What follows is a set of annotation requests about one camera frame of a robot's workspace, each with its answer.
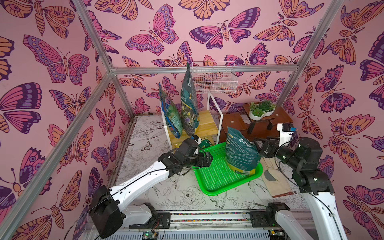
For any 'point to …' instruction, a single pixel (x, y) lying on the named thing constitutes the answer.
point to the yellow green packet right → (204, 143)
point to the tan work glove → (273, 178)
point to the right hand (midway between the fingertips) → (259, 137)
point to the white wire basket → (215, 77)
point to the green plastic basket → (218, 178)
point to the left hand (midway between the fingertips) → (207, 156)
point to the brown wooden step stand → (259, 129)
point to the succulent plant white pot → (258, 110)
